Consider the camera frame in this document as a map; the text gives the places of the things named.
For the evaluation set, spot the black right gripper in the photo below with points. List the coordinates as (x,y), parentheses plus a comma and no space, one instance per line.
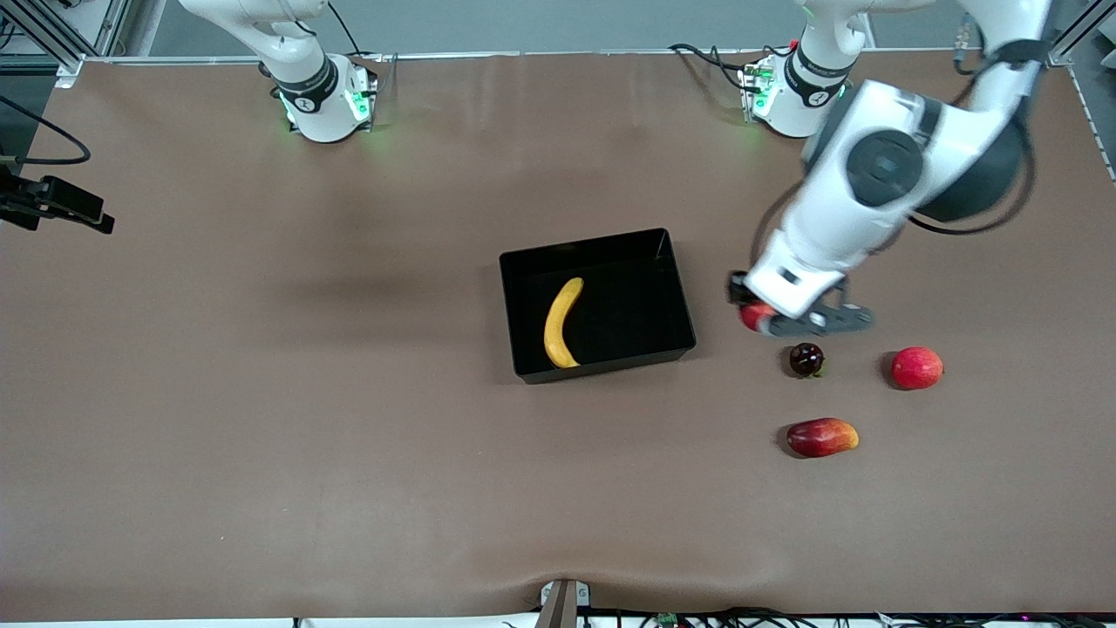
(26,201)

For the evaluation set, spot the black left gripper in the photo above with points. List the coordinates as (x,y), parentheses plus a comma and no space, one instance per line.
(738,289)

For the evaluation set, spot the small red yellow apple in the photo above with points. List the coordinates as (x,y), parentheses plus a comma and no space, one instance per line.
(755,316)

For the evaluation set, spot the black plastic box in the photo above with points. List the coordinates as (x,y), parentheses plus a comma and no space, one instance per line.
(628,336)

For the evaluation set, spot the yellow banana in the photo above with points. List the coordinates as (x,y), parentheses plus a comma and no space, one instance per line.
(562,323)

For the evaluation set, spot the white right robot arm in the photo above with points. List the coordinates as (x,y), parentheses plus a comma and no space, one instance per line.
(318,105)

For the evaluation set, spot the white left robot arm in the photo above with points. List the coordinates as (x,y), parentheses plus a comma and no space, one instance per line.
(828,227)

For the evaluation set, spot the dark purple plum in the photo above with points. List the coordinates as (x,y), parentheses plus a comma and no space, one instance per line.
(806,359)

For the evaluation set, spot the red yellow mango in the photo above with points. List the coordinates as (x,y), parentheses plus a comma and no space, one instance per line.
(822,437)

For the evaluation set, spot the red round peach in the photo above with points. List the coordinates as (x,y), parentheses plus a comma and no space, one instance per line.
(916,368)

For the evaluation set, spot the small green circuit board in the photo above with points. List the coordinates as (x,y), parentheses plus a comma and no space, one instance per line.
(667,620)

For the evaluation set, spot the aluminium frame post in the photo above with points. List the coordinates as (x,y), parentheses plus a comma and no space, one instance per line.
(52,39)
(1077,39)

